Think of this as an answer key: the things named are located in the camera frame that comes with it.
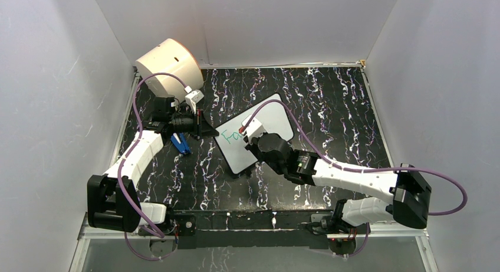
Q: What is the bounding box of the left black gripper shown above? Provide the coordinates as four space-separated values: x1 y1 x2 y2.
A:
169 107 219 140

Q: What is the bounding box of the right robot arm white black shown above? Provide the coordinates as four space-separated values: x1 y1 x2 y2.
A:
244 133 432 233

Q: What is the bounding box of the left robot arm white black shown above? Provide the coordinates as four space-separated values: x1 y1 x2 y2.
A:
87 97 219 235

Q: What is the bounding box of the white cylindrical drum container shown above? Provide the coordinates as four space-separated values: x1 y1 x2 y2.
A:
135 38 204 101

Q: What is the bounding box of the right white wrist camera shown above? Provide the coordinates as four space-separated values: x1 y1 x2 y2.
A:
239 115 267 143

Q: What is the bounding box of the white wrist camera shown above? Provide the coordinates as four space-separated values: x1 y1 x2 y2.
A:
239 115 267 143
184 86 204 114

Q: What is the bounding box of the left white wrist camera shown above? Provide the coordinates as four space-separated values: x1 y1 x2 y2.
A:
184 86 204 114

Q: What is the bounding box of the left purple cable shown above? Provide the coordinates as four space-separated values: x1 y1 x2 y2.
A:
115 73 188 262

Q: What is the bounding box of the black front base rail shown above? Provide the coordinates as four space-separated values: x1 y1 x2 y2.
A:
175 210 354 250

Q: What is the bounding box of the aluminium frame rail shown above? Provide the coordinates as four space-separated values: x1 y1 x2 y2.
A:
78 209 430 240

